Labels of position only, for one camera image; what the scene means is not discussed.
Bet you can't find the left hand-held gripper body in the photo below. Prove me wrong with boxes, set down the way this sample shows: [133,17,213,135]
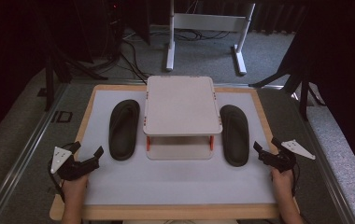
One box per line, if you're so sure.
[50,146,101,182]

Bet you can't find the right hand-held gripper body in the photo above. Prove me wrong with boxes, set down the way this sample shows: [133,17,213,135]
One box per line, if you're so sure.
[259,138,317,174]

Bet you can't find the white two-tier shoe rack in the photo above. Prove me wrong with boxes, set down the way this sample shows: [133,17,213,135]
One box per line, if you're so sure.
[142,75,224,161]

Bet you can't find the person's left hand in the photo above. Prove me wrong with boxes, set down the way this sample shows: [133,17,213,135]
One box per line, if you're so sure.
[60,174,90,201]

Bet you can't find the person's right hand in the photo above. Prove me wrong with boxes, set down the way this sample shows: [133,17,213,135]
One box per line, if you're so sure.
[270,167,295,196]

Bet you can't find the black tripod stand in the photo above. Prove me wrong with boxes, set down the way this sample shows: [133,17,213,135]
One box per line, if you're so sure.
[42,29,108,113]
[248,46,327,121]

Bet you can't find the dark computer tower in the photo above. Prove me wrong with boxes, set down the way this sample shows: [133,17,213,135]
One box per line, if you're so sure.
[103,0,127,62]

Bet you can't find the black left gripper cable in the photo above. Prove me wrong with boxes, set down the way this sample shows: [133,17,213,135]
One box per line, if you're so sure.
[47,160,66,203]

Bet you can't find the metal floor rail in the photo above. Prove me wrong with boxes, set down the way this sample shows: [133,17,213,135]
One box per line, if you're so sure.
[286,90,355,224]
[0,83,71,224]

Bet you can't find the black floor cables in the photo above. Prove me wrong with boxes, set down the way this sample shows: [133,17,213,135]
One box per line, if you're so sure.
[116,29,150,86]

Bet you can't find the white desk frame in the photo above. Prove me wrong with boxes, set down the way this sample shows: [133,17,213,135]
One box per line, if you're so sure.
[164,0,257,77]

